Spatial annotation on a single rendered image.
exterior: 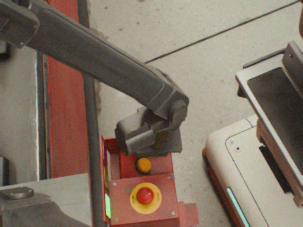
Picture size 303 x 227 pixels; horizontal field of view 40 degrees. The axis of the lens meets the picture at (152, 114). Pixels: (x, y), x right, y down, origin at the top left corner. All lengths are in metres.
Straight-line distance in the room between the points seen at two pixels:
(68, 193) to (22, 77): 0.38
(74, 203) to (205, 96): 1.26
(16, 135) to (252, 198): 0.85
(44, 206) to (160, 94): 0.31
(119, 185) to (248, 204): 0.62
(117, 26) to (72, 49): 1.61
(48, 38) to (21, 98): 0.49
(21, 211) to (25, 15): 0.21
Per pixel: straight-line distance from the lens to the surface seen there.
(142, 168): 1.04
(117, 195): 0.98
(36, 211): 0.46
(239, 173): 1.51
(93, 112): 1.89
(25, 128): 0.99
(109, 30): 2.17
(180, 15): 2.18
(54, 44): 0.55
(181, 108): 0.73
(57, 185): 0.78
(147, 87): 0.68
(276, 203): 1.50
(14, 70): 1.07
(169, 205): 0.96
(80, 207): 0.76
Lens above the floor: 1.72
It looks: 65 degrees down
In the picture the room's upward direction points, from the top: 12 degrees counter-clockwise
